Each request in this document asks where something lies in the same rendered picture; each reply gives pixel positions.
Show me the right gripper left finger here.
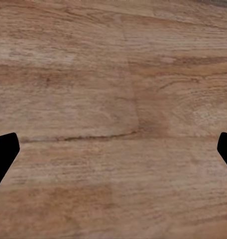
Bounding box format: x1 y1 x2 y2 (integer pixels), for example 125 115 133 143
0 132 20 182

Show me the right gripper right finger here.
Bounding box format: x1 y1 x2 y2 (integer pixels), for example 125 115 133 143
217 132 227 164

